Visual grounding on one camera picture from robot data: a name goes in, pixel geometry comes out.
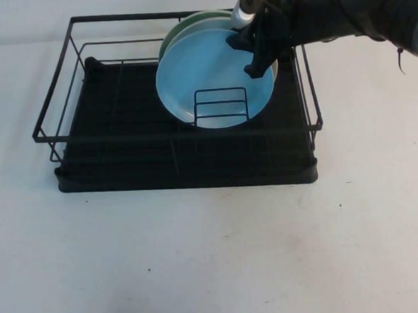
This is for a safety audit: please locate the light blue plate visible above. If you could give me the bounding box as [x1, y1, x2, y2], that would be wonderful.
[152, 24, 278, 133]

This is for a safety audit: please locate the green plate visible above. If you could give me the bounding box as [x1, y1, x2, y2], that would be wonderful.
[156, 8, 238, 60]

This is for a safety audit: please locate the black plastic drip tray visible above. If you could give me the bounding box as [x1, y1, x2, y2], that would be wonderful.
[48, 42, 320, 200]

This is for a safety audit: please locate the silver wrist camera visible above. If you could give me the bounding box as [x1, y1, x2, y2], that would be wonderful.
[227, 0, 277, 31]

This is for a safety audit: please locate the pale grey-green plate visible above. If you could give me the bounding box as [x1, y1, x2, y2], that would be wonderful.
[159, 13, 280, 86]

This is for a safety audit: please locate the black wire dish rack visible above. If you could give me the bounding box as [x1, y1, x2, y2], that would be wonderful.
[25, 1, 325, 165]

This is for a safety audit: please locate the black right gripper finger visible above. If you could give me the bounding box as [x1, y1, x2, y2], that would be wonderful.
[225, 25, 259, 52]
[242, 48, 280, 81]

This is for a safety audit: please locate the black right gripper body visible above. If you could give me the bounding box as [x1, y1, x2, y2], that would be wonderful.
[247, 0, 298, 63]

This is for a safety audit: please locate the black cable tie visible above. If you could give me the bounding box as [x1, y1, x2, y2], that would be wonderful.
[395, 46, 409, 77]

